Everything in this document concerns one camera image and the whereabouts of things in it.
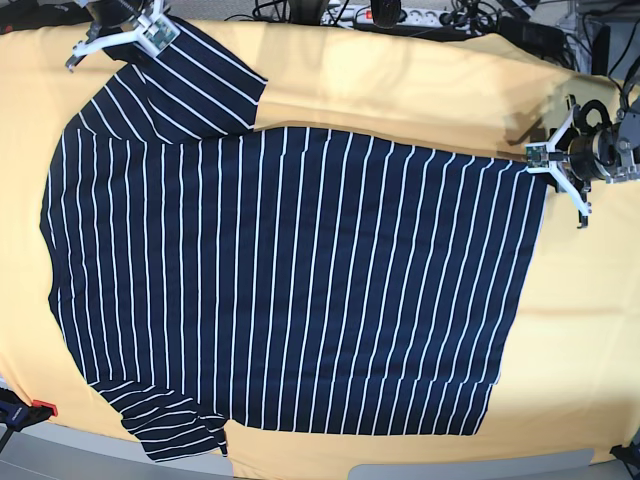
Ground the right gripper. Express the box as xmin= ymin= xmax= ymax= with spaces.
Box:
xmin=87 ymin=0 xmax=149 ymax=25

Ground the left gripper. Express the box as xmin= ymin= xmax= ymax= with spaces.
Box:
xmin=567 ymin=95 xmax=639 ymax=193

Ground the navy white striped T-shirt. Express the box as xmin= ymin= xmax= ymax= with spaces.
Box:
xmin=40 ymin=20 xmax=546 ymax=462

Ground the black power adapter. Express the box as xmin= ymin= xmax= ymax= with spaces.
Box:
xmin=497 ymin=17 xmax=565 ymax=56

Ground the yellow table cloth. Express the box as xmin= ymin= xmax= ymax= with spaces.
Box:
xmin=1 ymin=22 xmax=639 ymax=479

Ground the white power strip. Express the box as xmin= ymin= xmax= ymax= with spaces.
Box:
xmin=320 ymin=3 xmax=449 ymax=28

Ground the black clamp right corner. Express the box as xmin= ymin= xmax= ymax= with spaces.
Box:
xmin=610 ymin=442 xmax=640 ymax=479

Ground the red black clamp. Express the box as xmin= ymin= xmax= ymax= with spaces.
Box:
xmin=0 ymin=388 xmax=58 ymax=432

